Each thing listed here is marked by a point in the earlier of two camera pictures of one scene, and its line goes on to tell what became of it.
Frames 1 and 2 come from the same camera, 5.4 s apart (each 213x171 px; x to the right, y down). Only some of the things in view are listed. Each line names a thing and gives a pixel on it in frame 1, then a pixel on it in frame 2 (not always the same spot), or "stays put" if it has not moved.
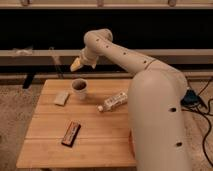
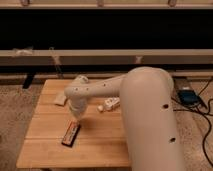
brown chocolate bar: [71, 130] stays put
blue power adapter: [190, 98] stays put
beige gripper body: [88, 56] -> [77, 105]
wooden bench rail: [69, 56] stays put
